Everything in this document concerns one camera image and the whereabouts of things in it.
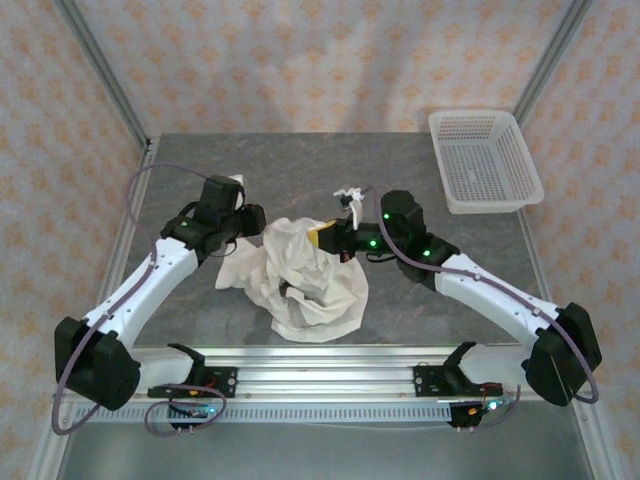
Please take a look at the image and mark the white t-shirt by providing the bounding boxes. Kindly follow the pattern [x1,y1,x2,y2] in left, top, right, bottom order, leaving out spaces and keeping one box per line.
[214,216,370,344]

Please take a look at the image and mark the white perforated plastic basket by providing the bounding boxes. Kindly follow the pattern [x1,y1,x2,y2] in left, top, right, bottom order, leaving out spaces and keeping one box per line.
[428,109,546,215]

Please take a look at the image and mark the aluminium mounting rails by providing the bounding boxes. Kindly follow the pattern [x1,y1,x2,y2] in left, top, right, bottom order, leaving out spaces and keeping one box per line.
[52,344,600,401]

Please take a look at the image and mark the small controller circuit board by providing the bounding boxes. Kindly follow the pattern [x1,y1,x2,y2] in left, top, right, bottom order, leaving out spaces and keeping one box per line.
[467,397,516,417]
[169,402,217,420]

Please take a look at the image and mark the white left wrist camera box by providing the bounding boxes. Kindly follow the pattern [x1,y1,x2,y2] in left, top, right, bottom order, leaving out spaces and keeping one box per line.
[227,172,248,209]

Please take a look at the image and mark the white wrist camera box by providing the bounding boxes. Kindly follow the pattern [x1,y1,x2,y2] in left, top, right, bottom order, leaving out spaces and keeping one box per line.
[227,172,248,209]
[333,185,365,231]

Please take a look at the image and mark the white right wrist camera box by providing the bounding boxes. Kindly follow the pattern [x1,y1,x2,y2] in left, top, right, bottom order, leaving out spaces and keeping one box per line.
[333,185,365,231]

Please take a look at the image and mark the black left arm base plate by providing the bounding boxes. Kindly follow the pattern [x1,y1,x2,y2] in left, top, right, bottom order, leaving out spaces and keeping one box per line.
[147,366,239,400]

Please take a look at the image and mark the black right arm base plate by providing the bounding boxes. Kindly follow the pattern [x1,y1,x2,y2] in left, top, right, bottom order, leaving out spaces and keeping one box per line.
[413,364,504,400]

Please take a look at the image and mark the slotted grey cable tray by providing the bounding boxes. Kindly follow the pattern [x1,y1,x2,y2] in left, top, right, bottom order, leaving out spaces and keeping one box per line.
[74,403,454,425]

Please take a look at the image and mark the aluminium frame post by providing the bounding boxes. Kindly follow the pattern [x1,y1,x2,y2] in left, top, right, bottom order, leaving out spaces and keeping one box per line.
[512,0,596,124]
[53,0,154,151]

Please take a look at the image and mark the aluminium frame leg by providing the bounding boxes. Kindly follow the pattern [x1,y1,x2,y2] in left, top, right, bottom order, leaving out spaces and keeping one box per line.
[27,404,76,480]
[572,399,629,480]

